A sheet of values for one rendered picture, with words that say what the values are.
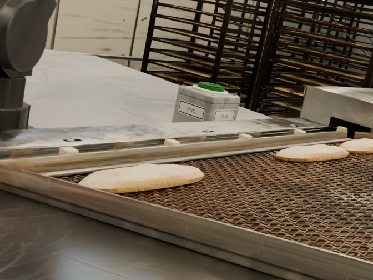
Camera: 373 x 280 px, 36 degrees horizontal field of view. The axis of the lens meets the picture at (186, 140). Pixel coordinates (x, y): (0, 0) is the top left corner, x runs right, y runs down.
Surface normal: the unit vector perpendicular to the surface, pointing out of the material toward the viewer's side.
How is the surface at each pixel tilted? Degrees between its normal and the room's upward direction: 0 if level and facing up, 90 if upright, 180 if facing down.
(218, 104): 90
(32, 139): 0
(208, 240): 90
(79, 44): 90
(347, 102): 90
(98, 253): 10
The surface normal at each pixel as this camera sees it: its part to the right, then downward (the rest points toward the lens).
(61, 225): 0.06, -0.99
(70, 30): 0.74, 0.29
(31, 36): 0.94, 0.25
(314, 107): -0.65, 0.05
